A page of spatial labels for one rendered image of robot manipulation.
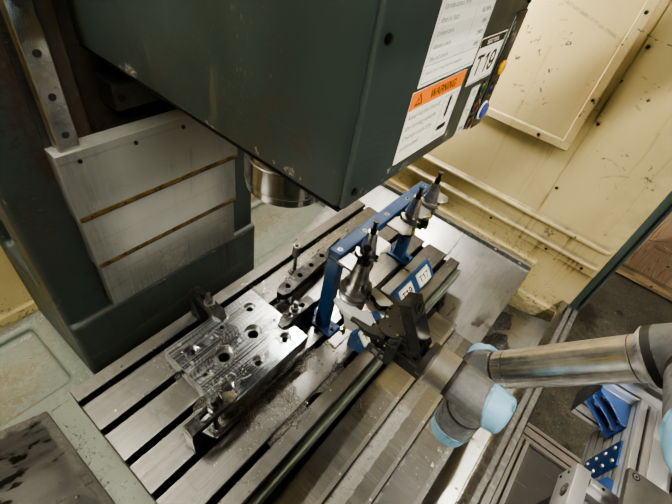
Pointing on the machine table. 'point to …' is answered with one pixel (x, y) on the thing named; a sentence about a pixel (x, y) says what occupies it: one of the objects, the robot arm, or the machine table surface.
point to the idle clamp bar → (302, 276)
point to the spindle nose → (273, 186)
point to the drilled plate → (278, 357)
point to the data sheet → (455, 38)
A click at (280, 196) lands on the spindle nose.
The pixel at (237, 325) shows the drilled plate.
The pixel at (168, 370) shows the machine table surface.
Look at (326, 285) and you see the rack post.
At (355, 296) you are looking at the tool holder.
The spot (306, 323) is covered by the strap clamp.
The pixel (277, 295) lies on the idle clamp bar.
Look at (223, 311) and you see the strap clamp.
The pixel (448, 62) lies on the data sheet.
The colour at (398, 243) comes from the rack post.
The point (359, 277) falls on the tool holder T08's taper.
